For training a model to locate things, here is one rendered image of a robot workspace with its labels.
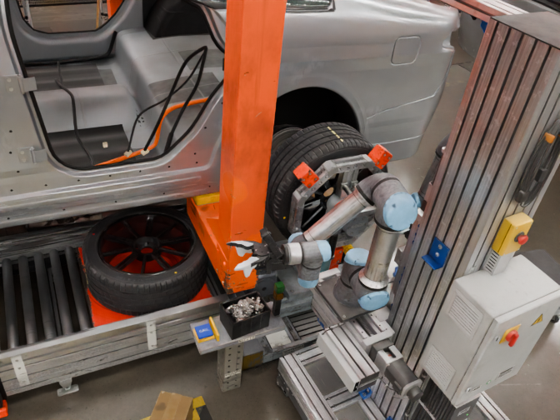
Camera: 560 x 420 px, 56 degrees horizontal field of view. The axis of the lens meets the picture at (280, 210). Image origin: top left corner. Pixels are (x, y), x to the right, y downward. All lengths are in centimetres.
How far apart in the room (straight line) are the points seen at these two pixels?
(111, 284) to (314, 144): 121
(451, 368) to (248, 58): 132
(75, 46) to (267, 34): 247
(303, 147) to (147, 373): 144
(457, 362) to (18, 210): 199
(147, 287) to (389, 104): 165
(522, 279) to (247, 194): 110
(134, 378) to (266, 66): 178
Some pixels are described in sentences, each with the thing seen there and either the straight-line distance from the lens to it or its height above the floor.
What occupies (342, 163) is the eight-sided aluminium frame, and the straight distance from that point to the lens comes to 254.
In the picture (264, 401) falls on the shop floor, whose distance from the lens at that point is 291.
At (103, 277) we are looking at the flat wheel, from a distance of 279.
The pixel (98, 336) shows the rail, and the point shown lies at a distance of 272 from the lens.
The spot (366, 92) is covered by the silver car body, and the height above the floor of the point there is 124.
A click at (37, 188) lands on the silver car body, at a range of 268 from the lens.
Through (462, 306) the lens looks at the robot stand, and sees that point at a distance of 192.
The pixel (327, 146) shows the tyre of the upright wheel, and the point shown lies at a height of 117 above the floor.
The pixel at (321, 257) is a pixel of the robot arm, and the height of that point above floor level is 122.
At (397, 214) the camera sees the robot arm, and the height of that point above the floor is 141.
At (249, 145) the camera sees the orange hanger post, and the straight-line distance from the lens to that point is 212.
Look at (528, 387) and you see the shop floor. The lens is 343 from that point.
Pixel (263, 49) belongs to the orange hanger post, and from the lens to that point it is 196.
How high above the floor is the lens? 246
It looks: 38 degrees down
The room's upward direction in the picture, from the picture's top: 7 degrees clockwise
